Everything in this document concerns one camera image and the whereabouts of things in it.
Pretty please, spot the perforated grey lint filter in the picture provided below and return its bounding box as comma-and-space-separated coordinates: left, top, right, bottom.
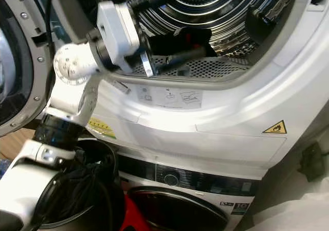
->
123, 56, 258, 80

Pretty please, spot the round washer control knob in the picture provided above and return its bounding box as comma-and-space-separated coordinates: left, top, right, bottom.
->
163, 173, 179, 187

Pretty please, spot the steel dryer drum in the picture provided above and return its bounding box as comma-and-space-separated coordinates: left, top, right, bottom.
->
82, 0, 301, 82

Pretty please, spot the white fabric bundle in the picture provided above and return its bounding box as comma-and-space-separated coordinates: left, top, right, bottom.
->
252, 190, 329, 231

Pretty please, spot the white tumble dryer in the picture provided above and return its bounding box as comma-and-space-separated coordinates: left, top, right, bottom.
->
41, 0, 329, 183

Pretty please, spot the yellow label sticker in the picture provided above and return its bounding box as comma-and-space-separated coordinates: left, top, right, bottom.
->
87, 118, 118, 140

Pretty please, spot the red plastic item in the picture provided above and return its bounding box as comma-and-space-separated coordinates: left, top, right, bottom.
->
123, 195, 153, 231

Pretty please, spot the yellow triangle warning sticker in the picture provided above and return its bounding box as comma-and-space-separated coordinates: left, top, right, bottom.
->
262, 120, 287, 134

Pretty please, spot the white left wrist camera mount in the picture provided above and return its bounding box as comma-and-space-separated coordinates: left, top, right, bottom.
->
97, 1, 155, 77

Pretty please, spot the round dark washer door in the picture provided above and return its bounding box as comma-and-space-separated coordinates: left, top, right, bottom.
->
127, 186, 231, 231

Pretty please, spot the white washing machine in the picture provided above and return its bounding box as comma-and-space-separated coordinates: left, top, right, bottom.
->
116, 154, 263, 231

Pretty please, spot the dark clothes pile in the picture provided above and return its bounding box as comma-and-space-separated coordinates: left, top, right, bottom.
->
75, 149, 115, 224

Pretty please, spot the white instruction sticker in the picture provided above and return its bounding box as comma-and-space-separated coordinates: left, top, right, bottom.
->
136, 84, 204, 110

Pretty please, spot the round grey dryer door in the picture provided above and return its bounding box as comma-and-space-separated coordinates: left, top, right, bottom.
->
0, 0, 58, 137

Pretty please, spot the black drum paddle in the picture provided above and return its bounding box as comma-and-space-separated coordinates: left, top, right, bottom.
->
244, 7, 277, 42

